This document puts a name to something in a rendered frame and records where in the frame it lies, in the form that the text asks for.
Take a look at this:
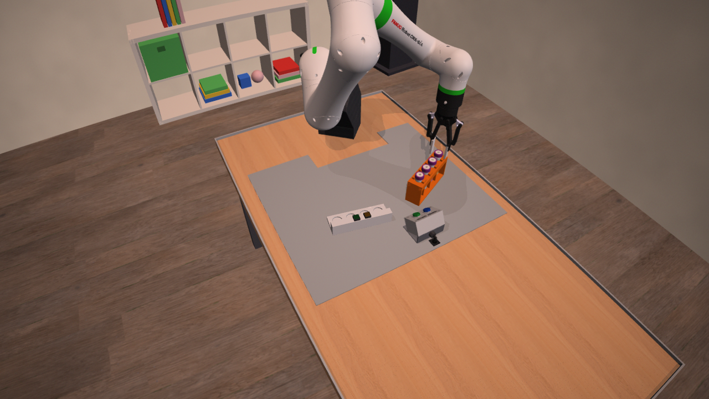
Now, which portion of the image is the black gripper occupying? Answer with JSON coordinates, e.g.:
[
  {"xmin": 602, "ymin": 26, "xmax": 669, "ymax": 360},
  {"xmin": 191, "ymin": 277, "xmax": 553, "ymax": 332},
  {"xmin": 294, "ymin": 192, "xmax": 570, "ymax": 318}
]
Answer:
[{"xmin": 427, "ymin": 104, "xmax": 464, "ymax": 159}]

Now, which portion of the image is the orange tube rack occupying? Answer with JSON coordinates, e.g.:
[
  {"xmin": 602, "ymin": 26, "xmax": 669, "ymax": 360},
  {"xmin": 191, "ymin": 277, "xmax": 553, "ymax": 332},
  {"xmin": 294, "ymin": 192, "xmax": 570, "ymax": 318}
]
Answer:
[{"xmin": 405, "ymin": 155, "xmax": 448, "ymax": 206}]

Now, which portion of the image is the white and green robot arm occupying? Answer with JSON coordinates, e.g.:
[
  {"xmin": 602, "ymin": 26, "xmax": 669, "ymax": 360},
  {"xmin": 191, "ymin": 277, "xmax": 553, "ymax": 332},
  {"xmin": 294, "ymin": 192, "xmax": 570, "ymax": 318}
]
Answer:
[{"xmin": 299, "ymin": 0, "xmax": 473, "ymax": 130}]

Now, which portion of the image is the grey flat mat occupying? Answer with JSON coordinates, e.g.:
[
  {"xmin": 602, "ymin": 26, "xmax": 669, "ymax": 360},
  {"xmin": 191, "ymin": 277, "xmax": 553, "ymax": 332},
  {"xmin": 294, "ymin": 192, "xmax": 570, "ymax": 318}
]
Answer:
[{"xmin": 248, "ymin": 123, "xmax": 507, "ymax": 306}]

